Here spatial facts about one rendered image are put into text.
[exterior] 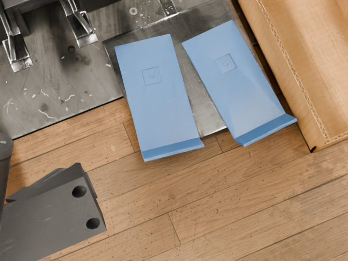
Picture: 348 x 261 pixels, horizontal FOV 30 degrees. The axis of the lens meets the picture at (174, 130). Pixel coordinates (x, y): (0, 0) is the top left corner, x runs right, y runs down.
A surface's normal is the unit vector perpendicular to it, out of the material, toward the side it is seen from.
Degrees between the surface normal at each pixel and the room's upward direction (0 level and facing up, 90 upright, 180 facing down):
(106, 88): 0
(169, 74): 0
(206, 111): 0
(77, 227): 30
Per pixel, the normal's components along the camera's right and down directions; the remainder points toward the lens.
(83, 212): 0.20, 0.23
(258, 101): 0.02, -0.25
